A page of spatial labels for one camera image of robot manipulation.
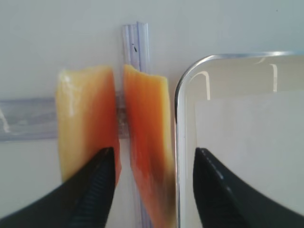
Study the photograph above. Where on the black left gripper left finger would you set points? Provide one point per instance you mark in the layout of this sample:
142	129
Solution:
83	201

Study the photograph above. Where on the orange cheese slice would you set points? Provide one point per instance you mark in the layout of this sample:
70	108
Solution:
86	117
152	159

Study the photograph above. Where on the white serving tray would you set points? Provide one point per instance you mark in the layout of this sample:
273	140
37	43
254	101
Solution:
248	111

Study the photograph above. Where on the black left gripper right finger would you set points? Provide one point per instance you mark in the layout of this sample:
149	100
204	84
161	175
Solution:
223	200

